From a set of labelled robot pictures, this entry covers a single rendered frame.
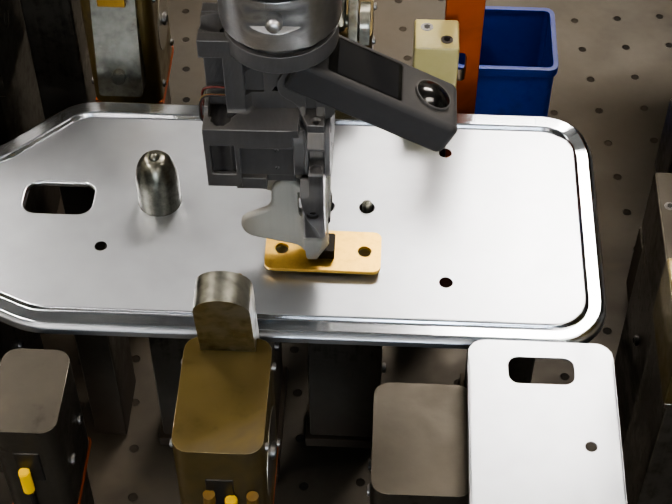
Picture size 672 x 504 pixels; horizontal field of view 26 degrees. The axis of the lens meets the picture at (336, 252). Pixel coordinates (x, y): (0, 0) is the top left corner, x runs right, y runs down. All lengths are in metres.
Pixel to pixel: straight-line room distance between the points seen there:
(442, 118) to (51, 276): 0.32
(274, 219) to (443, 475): 0.21
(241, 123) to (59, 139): 0.27
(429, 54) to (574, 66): 0.56
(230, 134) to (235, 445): 0.20
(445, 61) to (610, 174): 0.46
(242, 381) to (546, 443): 0.20
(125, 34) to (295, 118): 0.29
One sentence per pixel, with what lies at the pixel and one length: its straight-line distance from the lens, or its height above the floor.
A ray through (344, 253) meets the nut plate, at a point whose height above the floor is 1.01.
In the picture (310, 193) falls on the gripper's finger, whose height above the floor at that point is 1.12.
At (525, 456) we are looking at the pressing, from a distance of 0.97.
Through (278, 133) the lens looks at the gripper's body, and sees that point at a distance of 0.92.
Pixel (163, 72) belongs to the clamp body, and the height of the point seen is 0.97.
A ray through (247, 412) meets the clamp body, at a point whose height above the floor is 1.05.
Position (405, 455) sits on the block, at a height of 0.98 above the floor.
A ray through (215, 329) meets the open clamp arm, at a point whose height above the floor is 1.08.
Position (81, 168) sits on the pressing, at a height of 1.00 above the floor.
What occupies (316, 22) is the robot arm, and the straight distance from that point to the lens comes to 0.87.
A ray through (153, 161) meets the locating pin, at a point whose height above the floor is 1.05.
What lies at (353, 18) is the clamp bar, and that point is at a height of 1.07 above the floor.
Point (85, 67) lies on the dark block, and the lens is 1.29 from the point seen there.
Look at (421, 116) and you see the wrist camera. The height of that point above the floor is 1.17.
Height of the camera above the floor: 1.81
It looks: 50 degrees down
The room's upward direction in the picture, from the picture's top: straight up
